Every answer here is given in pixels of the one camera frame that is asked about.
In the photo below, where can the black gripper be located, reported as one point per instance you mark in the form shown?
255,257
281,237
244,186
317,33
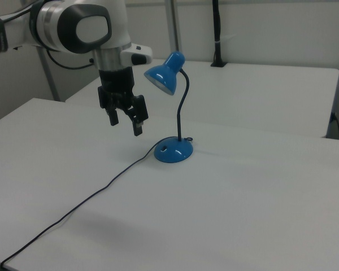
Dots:
117,82

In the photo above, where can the blue gooseneck desk lamp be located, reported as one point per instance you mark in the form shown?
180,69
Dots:
172,152

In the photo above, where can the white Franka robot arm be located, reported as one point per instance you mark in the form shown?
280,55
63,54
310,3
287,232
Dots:
59,25

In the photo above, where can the black clamp-mounted pole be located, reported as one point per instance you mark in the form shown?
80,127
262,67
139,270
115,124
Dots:
217,28

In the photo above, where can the grey metal frame leg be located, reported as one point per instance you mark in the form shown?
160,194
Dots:
49,76

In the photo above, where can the grey partition post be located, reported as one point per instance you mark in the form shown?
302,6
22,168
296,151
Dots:
173,25

